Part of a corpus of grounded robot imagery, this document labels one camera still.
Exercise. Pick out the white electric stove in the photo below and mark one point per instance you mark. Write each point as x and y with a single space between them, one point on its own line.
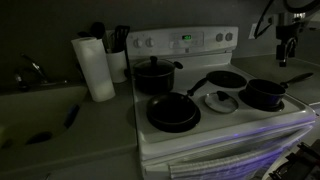
216 123

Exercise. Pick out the white stove knob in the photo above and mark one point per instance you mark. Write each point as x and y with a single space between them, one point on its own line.
219 37
229 36
137 42
149 42

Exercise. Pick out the metal faucet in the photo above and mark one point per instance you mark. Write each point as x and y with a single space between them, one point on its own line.
38 68

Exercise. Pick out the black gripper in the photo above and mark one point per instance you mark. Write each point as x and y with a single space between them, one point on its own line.
286 32

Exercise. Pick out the pale kitchen sink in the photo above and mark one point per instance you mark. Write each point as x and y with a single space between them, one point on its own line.
36 110

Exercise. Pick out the black equipment stand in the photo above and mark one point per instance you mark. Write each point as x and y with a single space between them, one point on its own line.
296 163

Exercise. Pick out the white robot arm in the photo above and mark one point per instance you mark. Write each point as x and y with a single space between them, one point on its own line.
284 19

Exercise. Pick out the black spoon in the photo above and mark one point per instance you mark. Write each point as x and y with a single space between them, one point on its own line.
97 29

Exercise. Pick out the striped dish towel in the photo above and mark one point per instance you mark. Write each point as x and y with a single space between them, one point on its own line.
216 166

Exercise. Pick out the small black saucepan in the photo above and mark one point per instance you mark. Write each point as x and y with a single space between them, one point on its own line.
263 95

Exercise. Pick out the white wall outlet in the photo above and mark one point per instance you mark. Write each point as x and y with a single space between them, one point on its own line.
253 30

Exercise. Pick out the large black pot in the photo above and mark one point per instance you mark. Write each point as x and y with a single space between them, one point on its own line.
153 83

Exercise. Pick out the white utensil holder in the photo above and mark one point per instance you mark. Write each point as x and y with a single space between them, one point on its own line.
116 66

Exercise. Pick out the white paper towel roll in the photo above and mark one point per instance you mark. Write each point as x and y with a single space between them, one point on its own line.
95 70

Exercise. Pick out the glass lid with black knob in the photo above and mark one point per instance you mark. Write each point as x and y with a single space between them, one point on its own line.
216 105

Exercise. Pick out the coil burner under frying pan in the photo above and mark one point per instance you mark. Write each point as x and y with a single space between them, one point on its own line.
173 129

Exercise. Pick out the dark object in sink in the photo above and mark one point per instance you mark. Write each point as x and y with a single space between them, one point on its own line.
39 137

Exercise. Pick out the black slotted spatula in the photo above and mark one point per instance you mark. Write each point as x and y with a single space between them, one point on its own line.
120 33

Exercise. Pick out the large pot lid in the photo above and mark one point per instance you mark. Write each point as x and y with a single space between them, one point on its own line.
153 66

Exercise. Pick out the bare black coil burner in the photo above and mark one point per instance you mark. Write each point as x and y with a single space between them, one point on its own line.
226 80

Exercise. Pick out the right black stove burner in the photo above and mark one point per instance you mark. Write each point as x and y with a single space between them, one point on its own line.
171 110

